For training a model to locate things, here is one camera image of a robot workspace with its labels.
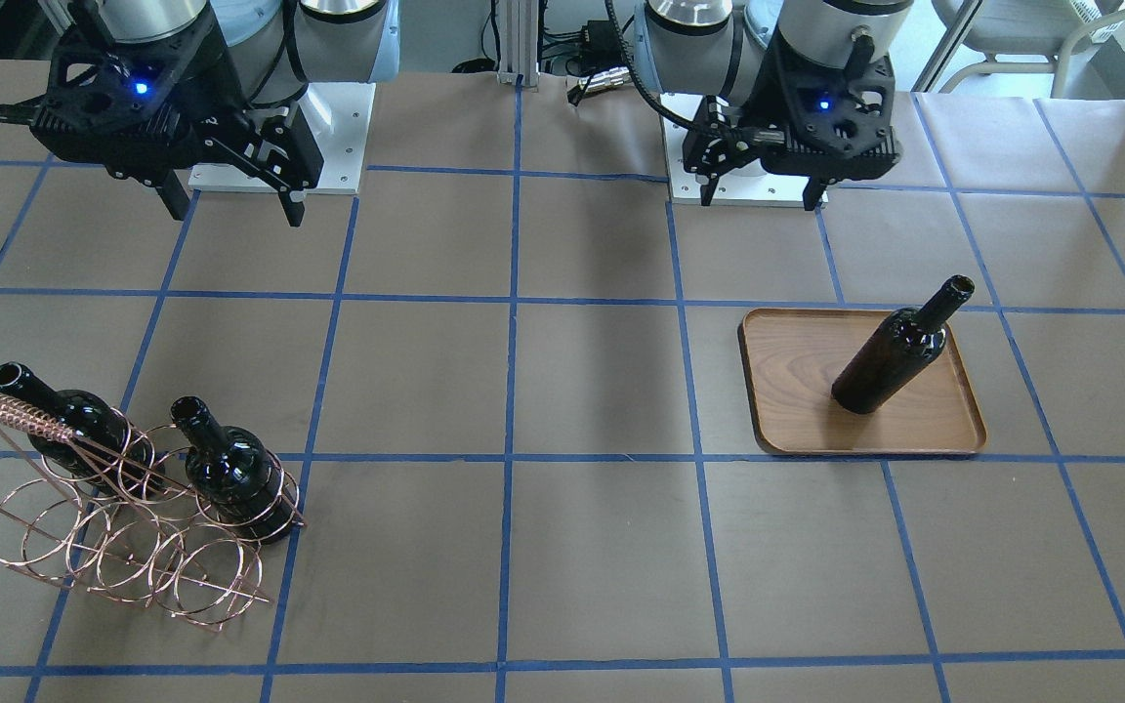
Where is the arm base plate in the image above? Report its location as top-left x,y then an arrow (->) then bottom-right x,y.
188,83 -> 378,196
662,94 -> 829,208

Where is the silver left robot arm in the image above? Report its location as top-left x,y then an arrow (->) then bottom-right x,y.
629,1 -> 910,210

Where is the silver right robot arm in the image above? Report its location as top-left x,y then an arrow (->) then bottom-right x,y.
28,1 -> 401,227

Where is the copper wire bottle basket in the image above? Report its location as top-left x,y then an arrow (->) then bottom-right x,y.
0,393 -> 307,632

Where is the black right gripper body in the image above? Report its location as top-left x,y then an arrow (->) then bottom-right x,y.
30,25 -> 324,191

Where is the wooden serving tray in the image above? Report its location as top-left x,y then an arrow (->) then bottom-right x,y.
738,308 -> 987,457

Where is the grey office chair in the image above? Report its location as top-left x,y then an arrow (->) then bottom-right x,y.
912,1 -> 1125,98

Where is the dark wine bottle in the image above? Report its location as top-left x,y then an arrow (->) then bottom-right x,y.
170,396 -> 296,546
0,363 -> 164,498
830,274 -> 975,414

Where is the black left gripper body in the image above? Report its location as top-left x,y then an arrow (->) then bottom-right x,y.
683,44 -> 902,188

